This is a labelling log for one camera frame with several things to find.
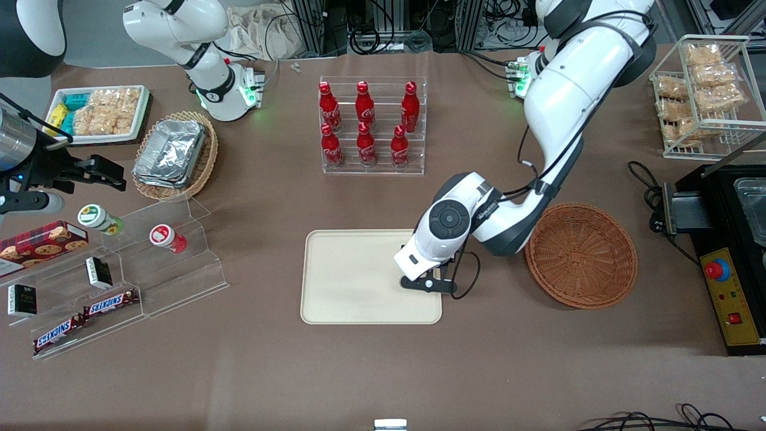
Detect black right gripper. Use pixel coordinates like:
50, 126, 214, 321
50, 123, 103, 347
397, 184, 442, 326
24, 150, 127, 193

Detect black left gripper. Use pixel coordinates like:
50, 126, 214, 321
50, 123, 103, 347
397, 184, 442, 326
399, 266, 459, 298

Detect white rectangular snack tray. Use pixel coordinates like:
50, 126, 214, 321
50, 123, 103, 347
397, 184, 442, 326
43, 85, 151, 146

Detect cream rectangular tray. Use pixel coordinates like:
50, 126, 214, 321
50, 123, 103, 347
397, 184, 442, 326
300, 229, 443, 325

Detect light oval wicker basket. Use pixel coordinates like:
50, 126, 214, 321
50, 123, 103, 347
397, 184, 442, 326
132, 111, 219, 202

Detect brown round wicker basket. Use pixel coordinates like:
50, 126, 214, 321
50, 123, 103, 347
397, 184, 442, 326
525, 203, 639, 310

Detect green lid cup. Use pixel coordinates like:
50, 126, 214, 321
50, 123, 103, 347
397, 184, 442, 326
78, 204, 124, 236

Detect rice cracker snack bag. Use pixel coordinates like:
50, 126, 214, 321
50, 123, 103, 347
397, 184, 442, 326
109, 87, 142, 134
73, 90, 113, 136

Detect stacked aluminium foil containers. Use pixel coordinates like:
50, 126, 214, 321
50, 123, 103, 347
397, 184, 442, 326
132, 119, 208, 190

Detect red lid cup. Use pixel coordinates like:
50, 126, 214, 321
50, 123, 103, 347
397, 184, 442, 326
149, 224, 189, 254

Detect red cookie box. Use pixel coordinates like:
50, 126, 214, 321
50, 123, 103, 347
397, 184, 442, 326
0, 221, 90, 278

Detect small black box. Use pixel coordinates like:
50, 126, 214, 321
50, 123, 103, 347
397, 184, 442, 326
86, 256, 114, 290
7, 284, 38, 317

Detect clear acrylic bottle rack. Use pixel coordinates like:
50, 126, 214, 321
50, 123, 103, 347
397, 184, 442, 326
319, 75, 427, 176

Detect clear acrylic stepped shelf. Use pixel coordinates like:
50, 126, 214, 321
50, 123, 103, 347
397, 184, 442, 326
0, 195, 230, 362

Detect snickers bar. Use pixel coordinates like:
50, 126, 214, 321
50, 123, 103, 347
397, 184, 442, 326
83, 289, 141, 318
32, 314, 89, 356

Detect red cola bottle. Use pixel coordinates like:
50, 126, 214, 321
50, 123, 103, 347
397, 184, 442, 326
318, 81, 342, 133
320, 123, 345, 169
400, 81, 421, 133
390, 125, 411, 170
355, 81, 376, 130
356, 122, 378, 168

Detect beige cloth bag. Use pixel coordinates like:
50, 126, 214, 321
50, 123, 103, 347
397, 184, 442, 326
226, 5, 301, 61

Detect fried snack bag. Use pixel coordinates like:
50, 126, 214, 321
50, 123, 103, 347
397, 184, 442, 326
664, 117, 729, 145
658, 99, 695, 123
684, 43, 722, 67
691, 63, 738, 88
694, 84, 746, 114
655, 76, 689, 100

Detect black machine housing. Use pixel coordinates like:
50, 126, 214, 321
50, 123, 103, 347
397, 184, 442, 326
675, 132, 766, 357

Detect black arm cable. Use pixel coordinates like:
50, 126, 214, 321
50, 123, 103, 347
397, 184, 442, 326
448, 9, 659, 300

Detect black machine cable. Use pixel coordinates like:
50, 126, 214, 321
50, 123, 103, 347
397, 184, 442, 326
627, 160, 702, 265

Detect black cable bundle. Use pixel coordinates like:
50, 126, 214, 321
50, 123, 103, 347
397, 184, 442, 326
346, 24, 433, 56

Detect black floor cables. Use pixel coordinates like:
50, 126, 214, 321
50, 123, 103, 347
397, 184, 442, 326
577, 403, 766, 431

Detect white wire basket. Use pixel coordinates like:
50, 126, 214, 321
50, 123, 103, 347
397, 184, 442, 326
649, 34, 766, 160

